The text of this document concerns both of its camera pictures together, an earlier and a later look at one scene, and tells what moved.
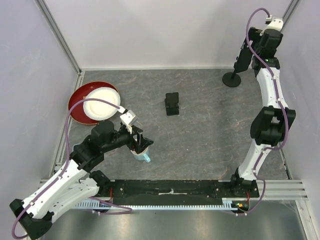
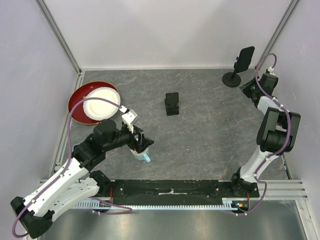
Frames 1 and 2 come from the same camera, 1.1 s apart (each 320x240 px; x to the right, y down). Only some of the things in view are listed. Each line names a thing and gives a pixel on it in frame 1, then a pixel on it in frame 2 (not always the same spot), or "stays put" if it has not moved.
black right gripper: x=254 y=35 → x=245 y=88
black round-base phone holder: x=231 y=79 stays put
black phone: x=243 y=60 stays put
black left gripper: x=142 y=142 stays put
